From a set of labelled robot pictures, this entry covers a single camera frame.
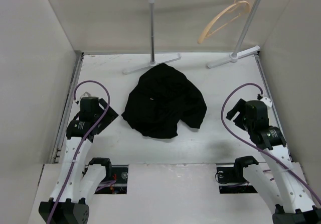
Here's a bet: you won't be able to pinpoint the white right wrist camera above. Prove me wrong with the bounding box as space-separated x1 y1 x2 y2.
260 96 272 108

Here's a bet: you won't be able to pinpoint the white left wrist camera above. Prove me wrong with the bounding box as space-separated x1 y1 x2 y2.
79 92 91 99

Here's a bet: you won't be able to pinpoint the black trousers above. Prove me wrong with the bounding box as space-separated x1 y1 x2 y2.
122 63 207 139

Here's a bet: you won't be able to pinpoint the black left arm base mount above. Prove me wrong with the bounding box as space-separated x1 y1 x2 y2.
96 165 129 194

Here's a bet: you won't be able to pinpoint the beige wooden clothes hanger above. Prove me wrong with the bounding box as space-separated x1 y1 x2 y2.
197 0 251 44

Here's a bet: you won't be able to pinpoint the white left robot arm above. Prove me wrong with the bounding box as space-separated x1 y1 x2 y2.
38 96 118 223

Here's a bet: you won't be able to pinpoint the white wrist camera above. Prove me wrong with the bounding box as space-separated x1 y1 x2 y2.
260 96 272 108
79 92 91 99

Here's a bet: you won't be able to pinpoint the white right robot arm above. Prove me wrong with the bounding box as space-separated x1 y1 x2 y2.
226 99 320 223

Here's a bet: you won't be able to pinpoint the white metal clothes rack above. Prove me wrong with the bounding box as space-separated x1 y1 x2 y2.
122 0 269 75

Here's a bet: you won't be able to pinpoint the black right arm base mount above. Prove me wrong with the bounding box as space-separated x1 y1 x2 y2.
215 165 257 194

